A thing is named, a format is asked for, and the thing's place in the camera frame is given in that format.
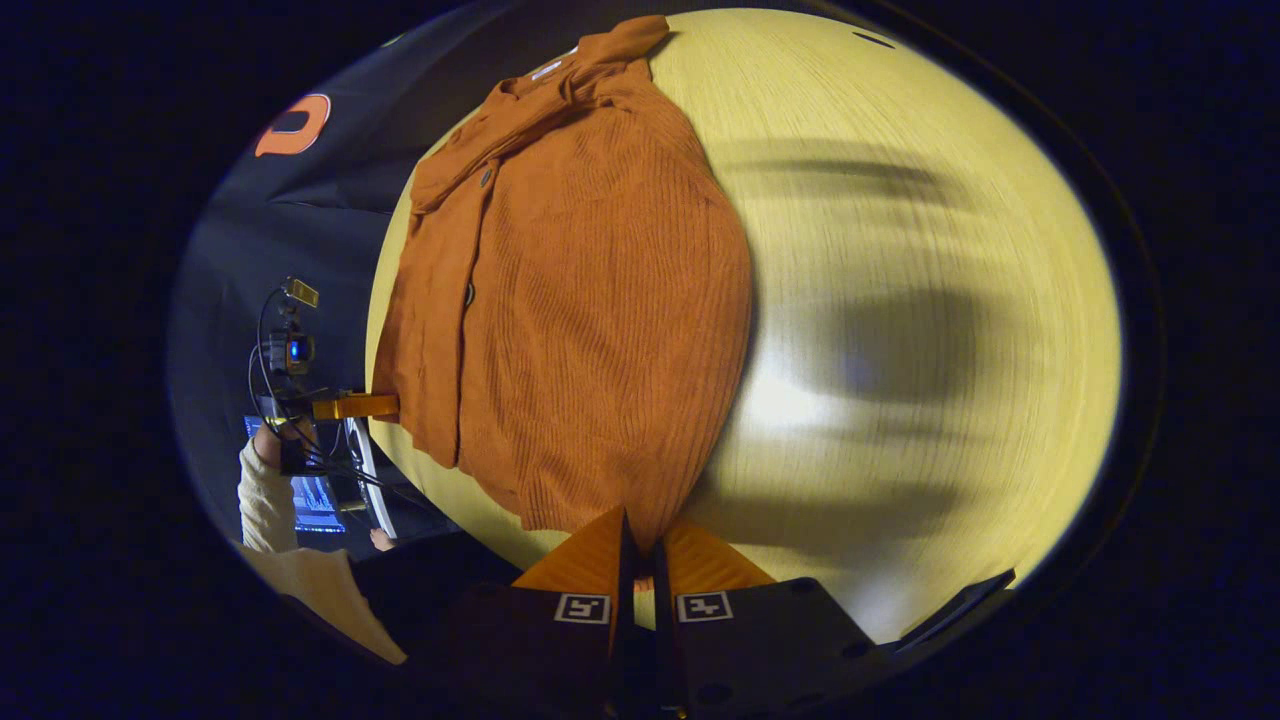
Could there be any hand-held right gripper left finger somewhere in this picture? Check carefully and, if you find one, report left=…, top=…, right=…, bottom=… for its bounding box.
left=450, top=507, right=635, bottom=720

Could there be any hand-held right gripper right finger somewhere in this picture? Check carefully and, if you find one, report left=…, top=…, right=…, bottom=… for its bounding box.
left=652, top=518, right=891, bottom=720

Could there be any orange corduroy jacket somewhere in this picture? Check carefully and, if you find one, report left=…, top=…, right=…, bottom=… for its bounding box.
left=370, top=14, right=754, bottom=553

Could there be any white side desk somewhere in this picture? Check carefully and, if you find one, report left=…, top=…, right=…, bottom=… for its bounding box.
left=343, top=418, right=399, bottom=539

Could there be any computer monitor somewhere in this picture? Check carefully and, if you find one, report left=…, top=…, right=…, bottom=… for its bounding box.
left=245, top=415, right=347, bottom=534

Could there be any black backdrop cloth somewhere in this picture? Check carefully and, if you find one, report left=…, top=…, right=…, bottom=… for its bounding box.
left=165, top=0, right=481, bottom=561

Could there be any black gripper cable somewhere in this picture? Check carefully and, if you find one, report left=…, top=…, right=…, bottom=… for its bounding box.
left=247, top=288, right=401, bottom=493

